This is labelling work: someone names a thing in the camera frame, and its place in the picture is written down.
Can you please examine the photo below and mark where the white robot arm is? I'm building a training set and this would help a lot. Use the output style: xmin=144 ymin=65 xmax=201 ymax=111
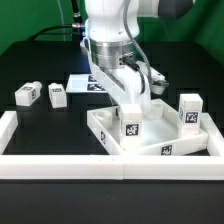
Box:
xmin=84 ymin=0 xmax=196 ymax=114

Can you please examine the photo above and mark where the white marker sheet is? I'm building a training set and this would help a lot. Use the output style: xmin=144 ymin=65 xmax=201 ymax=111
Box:
xmin=66 ymin=74 xmax=105 ymax=93

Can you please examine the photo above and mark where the white U-shaped obstacle fence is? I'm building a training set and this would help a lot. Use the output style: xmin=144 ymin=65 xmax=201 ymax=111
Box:
xmin=0 ymin=113 xmax=224 ymax=180

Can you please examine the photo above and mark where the black cable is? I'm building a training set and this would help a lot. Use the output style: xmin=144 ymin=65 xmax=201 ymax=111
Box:
xmin=27 ymin=0 xmax=86 ymax=42

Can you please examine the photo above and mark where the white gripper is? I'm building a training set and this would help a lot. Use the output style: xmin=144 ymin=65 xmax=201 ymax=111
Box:
xmin=84 ymin=37 xmax=168 ymax=115

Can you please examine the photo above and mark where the white square table top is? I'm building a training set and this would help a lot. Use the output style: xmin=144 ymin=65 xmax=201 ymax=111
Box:
xmin=87 ymin=99 xmax=208 ymax=156

